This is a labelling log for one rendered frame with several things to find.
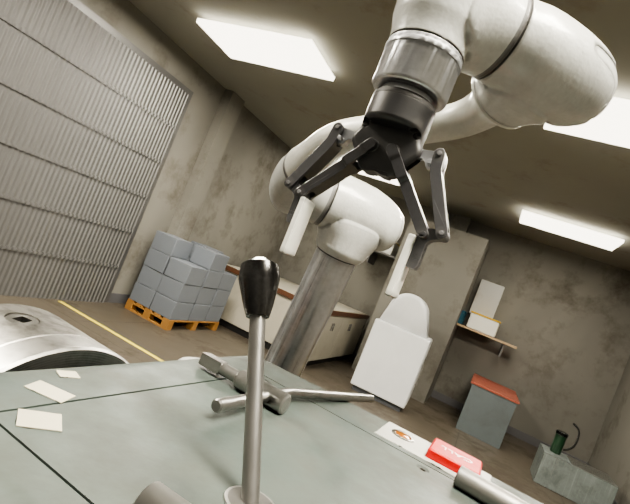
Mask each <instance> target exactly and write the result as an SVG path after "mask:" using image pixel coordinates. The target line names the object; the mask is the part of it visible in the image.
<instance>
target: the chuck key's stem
mask: <svg viewBox="0 0 630 504"><path fill-rule="evenodd" d="M198 364H200V365H201V366H203V367H205V368H206V369H208V370H210V371H212V372H213V373H215V374H219V375H221V376H223V377H225V378H226V379H228V380H230V381H231V382H233V384H234V388H236V389H237V390H239V391H241V392H242V393H244V394H246V382H247V370H241V371H239V370H237V369H236V368H234V367H232V366H230V365H229V364H228V363H227V362H226V361H224V360H222V359H220V358H219V357H217V356H215V355H213V354H212V353H210V352H203V353H202V355H201V357H200V359H199V362H198ZM266 390H267V391H269V392H270V400H269V402H267V403H263V405H264V406H266V407H268V408H270V409H271V410H273V411H275V412H276V413H278V414H283V413H285V412H286V410H287V409H288V407H289V405H290V403H291V395H290V394H288V393H286V392H284V391H283V390H281V389H279V388H277V387H275V386H274V385H272V384H270V383H268V382H266V381H265V380H264V384H263V391H266Z"/></svg>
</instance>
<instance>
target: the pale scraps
mask: <svg viewBox="0 0 630 504"><path fill-rule="evenodd" d="M56 372H57V373H58V375H59V376H60V377H65V378H78V379H80V376H79V375H78V374H77V372H75V371H64V370H56ZM24 387H25V388H27V389H30V390H32V391H34V392H36V393H39V394H41V395H43V396H45V397H47V398H50V399H52V400H54V401H56V402H59V403H63V402H65V401H67V400H69V399H72V398H74V397H76V396H75V395H73V394H70V393H68V392H66V391H64V390H61V389H59V388H57V387H55V386H52V385H50V384H48V383H46V382H44V381H41V380H39V381H37V382H34V383H31V384H28V385H25V386H24ZM16 426H17V427H25V428H34V429H42V430H50V431H58V432H62V414H55V413H48V412H41V411H34V410H27V409H18V414H17V420H16Z"/></svg>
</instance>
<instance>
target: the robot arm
mask: <svg viewBox="0 0 630 504"><path fill-rule="evenodd" d="M460 72H461V73H464V74H466V75H469V76H471V77H472V80H471V89H472V92H471V93H470V94H469V95H467V96H466V97H464V98H463V99H461V100H459V101H457V102H454V103H451V104H447V102H448V100H449V97H450V95H451V93H452V90H453V88H454V85H455V83H456V80H457V78H458V76H459V75H460ZM617 83H618V81H617V71H616V62H615V60H614V58H613V56H612V54H611V53H610V51H609V50H608V49H607V47H606V46H605V45H604V44H603V43H602V42H601V41H600V40H599V39H598V38H597V37H596V36H595V35H594V34H593V33H592V32H591V31H589V30H588V29H587V28H586V27H584V26H583V25H582V24H581V23H579V22H578V21H577V20H575V19H574V18H572V17H571V16H569V15H568V14H566V13H565V12H563V11H561V10H559V9H558V8H556V7H554V6H552V5H550V4H547V3H544V2H542V1H539V0H397V2H396V6H395V9H394V13H393V19H392V29H391V33H390V36H389V39H388V40H387V42H386V44H385V47H384V52H383V54H382V57H381V59H380V62H379V64H378V67H377V69H376V71H375V74H374V76H373V79H372V84H373V87H374V89H375V91H374V93H373V95H372V98H371V100H370V103H369V105H368V108H367V110H366V113H365V115H364V116H357V117H351V118H346V119H342V120H339V121H336V122H333V123H330V124H328V125H326V126H324V127H322V128H320V129H319V130H317V131H316V132H314V133H313V134H312V135H311V136H309V137H308V138H307V139H306V140H304V141H303V142H302V143H300V144H299V145H297V146H296V147H294V148H293V149H291V150H290V151H289V152H288V153H287V154H286V155H285V156H284V157H283V158H282V159H281V160H280V161H279V163H278V164H277V166H276V168H275V169H274V171H273V174H272V176H271V179H270V184H269V195H270V199H271V202H272V204H273V205H274V206H275V208H277V209H278V210H279V211H281V212H283V213H286V214H287V217H286V222H288V223H290V225H289V227H288V230H287V232H286V235H285V237H284V240H283V242H282V245H281V247H280V250H279V251H280V252H282V253H284V254H287V255H290V256H292V257H293V256H295V254H296V251H297V249H298V246H299V244H300V241H301V239H302V236H303V234H304V231H305V229H306V226H307V224H308V222H310V223H313V224H315V225H317V226H318V227H317V235H316V245H317V248H316V251H315V253H314V255H313V257H312V259H311V261H310V263H309V266H308V268H307V270H306V272H305V274H304V276H303V278H302V280H301V283H300V285H299V287H298V289H297V291H296V293H295V295H294V297H293V300H292V302H291V304H290V306H289V308H288V310H287V312H286V315H285V317H284V319H283V321H282V323H281V325H280V327H279V329H278V332H277V334H276V336H275V338H274V340H273V342H272V344H271V346H270V349H269V351H268V353H267V355H266V357H265V359H264V360H265V361H267V362H270V363H272V364H274V365H276V366H278V367H280V368H282V369H284V370H286V371H288V372H290V373H292V374H294V375H296V376H298V377H301V374H302V372H303V370H304V368H305V366H306V364H307V362H308V360H309V358H310V356H311V354H312V352H313V350H314V348H315V346H316V344H317V342H318V340H319V338H320V336H321V334H322V332H323V330H324V328H325V326H326V324H327V322H328V320H329V319H330V316H331V314H332V312H333V310H334V308H335V306H336V304H337V302H338V300H339V298H340V296H341V294H342V292H343V290H344V288H345V286H346V284H347V282H348V280H349V278H350V276H351V274H352V272H353V270H354V268H355V265H359V264H361V263H362V262H364V261H365V260H366V259H367V257H369V256H370V255H371V254H372V253H373V252H374V251H377V252H382V251H385V250H388V249H390V248H391V247H392V246H393V245H394V244H396V242H397V241H398V240H399V238H400V236H401V234H402V231H403V228H404V216H403V214H402V212H401V211H400V209H399V208H398V206H397V205H396V204H395V203H394V202H393V201H392V200H391V199H390V198H389V197H388V196H386V195H385V194H384V193H383V192H381V191H380V190H378V189H377V188H375V187H373V186H371V185H369V184H367V183H365V182H363V181H361V180H359V179H357V178H355V177H353V176H350V175H353V174H357V173H359V172H360V171H364V172H365V173H366V174H367V175H370V176H379V177H381V178H382V179H384V180H387V181H391V180H394V179H397V181H398V183H399V185H400V188H401V191H402V194H403V197H404V200H405V202H406V205H407V208H408V211H409V214H410V217H411V219H412V222H413V225H414V228H415V231H416V233H417V234H416V235H417V237H416V235H414V234H411V233H410V234H408V237H407V239H406V242H405V244H404V247H403V249H402V252H401V254H400V257H399V259H398V262H397V264H396V267H395V269H394V272H393V274H392V277H391V279H390V282H389V284H388V287H387V289H386V292H385V294H386V295H387V296H389V297H392V298H395V299H396V298H397V297H398V295H399V292H400V290H401V287H402V285H403V282H404V280H405V277H406V275H407V272H408V270H409V268H410V269H412V270H415V271H416V270H417V269H418V268H419V267H420V265H421V262H422V260H423V257H424V255H425V252H426V250H427V247H428V246H429V244H431V243H434V242H442V243H447V242H448V241H449V240H450V231H449V222H448V212H447V202H446V193H445V183H444V174H445V170H446V166H447V163H448V159H447V156H446V153H445V150H444V149H442V148H438V149H436V150H435V151H431V150H424V149H423V146H424V144H429V143H436V142H444V141H450V140H456V139H460V138H465V137H468V136H472V135H475V134H478V133H480V132H483V131H485V130H488V129H490V128H492V127H495V126H499V127H502V128H505V129H518V128H520V127H522V126H528V125H543V124H544V123H547V124H550V125H553V126H557V127H568V126H577V125H582V124H585V123H587V122H588V121H590V120H591V119H594V118H595V117H597V116H598V115H599V114H601V113H602V112H603V111H604V110H605V108H606V107H607V106H608V105H609V103H610V102H611V100H612V98H613V96H614V94H615V92H616V89H617ZM341 157H342V159H341V160H340V161H338V160H339V159H340V158H341ZM337 161H338V162H337ZM421 161H424V162H425V166H426V169H427V170H428V171H430V183H431V193H432V203H433V213H434V223H435V229H429V227H428V225H427V222H426V219H425V216H424V214H423V211H422V208H421V205H420V203H419V200H418V197H417V194H416V192H415V189H414V186H413V182H412V180H411V177H410V174H409V170H410V169H412V168H413V167H414V166H416V165H417V164H419V163H420V162H421Z"/></svg>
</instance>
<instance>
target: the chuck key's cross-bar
mask: <svg viewBox="0 0 630 504"><path fill-rule="evenodd" d="M279 389H281V390H283V391H284V392H286V393H288V394H290V395H291V398H296V399H314V400H332V401H350V402H368V403H372V402H373V401H374V396H373V395H372V394H364V393H352V392H340V391H328V390H317V389H305V388H293V387H285V388H279ZM269 400H270V392H269V391H267V390H266V391H263V403H267V402H269ZM245 403H246V394H241V395H234V396H228V397H222V398H216V399H214V400H213V401H212V403H211V408H212V410H213V411H214V412H215V413H219V412H224V411H229V410H233V409H238V408H243V407H245Z"/></svg>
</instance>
